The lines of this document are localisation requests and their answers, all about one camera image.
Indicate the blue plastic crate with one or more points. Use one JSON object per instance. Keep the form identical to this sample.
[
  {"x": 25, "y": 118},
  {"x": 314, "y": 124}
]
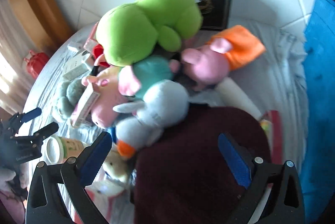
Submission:
[{"x": 317, "y": 173}]

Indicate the red plastic bag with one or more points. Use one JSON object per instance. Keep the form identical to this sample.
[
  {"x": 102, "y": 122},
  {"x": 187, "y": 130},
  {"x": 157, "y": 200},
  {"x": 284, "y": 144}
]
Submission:
[{"x": 36, "y": 63}]

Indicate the pink pig plush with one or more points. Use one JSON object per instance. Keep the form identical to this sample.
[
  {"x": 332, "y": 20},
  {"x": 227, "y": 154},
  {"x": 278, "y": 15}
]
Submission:
[{"x": 106, "y": 84}]

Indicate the paper cup with lid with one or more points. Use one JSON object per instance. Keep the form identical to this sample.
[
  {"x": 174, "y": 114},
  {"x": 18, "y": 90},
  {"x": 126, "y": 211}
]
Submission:
[{"x": 59, "y": 149}]

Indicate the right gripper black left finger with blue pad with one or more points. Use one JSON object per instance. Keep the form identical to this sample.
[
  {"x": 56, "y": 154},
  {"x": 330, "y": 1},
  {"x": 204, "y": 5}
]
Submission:
[{"x": 45, "y": 203}]

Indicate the grey plush toy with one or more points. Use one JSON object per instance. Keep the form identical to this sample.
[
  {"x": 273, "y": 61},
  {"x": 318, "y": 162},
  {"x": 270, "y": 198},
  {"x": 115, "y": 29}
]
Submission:
[{"x": 66, "y": 97}]

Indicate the grey white duck plush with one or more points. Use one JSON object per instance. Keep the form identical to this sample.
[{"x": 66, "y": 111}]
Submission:
[{"x": 159, "y": 102}]

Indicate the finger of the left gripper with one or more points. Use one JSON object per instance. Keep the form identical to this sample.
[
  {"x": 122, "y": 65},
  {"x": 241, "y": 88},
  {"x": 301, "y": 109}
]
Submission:
[
  {"x": 42, "y": 131},
  {"x": 17, "y": 120}
]

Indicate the green plush toy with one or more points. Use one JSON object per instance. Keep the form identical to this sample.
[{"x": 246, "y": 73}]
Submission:
[{"x": 130, "y": 32}]

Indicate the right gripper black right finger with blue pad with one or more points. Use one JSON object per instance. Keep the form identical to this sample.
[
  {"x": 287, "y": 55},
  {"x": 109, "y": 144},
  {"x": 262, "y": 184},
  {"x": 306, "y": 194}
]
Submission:
[{"x": 285, "y": 202}]

